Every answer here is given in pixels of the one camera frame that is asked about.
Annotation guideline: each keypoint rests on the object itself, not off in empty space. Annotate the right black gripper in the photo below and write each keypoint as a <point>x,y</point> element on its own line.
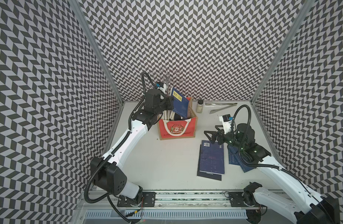
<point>214,134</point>

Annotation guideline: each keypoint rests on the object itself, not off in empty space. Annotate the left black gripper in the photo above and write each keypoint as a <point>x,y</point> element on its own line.
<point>169,100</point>

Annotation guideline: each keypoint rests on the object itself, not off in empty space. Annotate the purple blue barcode book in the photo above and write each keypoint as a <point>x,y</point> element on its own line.
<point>212,158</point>

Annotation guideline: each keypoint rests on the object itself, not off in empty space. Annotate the red burlap canvas bag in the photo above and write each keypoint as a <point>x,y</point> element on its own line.
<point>178,129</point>

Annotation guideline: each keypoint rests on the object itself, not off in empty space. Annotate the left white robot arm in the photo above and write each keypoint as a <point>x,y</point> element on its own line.
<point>107,176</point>

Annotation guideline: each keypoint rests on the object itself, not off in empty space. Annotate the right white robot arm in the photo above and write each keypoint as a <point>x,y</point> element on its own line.
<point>304,206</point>

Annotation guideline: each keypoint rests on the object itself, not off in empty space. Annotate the blue book far right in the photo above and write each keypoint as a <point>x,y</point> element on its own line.
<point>234,159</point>

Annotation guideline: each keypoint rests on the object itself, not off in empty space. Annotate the small glass jar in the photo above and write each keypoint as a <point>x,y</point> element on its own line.
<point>200,105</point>

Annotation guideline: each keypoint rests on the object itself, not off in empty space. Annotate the metal tongs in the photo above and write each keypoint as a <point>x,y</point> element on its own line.
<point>217,107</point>

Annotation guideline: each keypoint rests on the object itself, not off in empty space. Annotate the dark blue bottom book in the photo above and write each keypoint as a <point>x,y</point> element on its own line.
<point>217,177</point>

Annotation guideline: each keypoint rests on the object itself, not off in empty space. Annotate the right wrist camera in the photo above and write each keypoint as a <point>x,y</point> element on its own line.
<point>226,121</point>

